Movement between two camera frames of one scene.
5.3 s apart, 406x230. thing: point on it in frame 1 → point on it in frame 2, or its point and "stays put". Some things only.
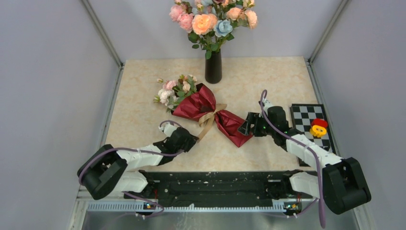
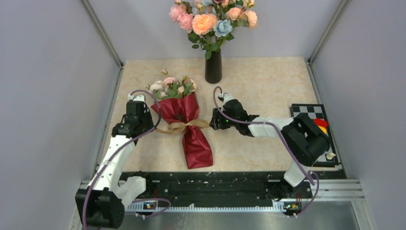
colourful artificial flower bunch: [209, 23] stays put
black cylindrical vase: [213, 70] stays put
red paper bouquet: [184, 97] → [177, 111]
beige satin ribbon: [209, 116] → [176, 127]
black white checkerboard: [303, 114] stays put
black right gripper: [253, 118] → [217, 123]
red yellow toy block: [318, 127] stays put
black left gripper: [191, 141] → [147, 113]
